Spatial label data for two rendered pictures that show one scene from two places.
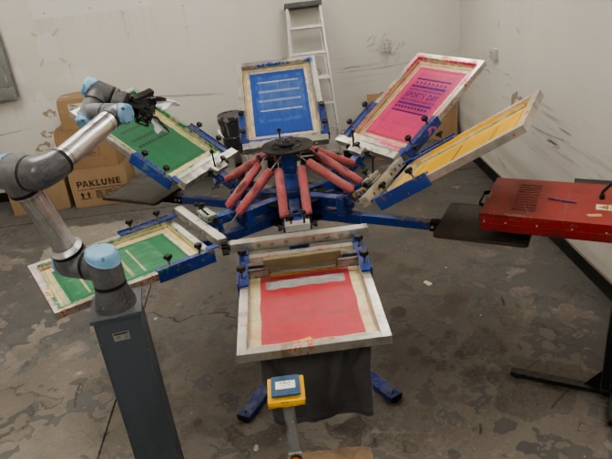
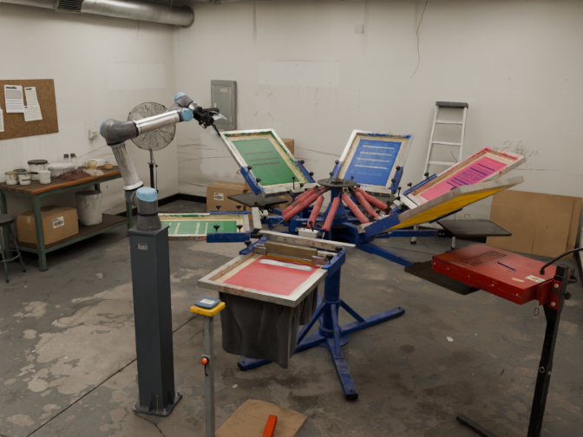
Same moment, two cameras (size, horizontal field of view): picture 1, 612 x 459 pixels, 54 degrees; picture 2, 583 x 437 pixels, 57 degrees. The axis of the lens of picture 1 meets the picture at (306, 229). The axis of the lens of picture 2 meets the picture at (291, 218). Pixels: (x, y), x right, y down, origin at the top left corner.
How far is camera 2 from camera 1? 1.40 m
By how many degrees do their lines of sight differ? 25
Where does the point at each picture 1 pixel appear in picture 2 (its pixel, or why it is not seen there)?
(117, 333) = (140, 244)
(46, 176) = (121, 133)
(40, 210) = (120, 155)
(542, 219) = (473, 271)
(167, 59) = (338, 127)
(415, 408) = (362, 409)
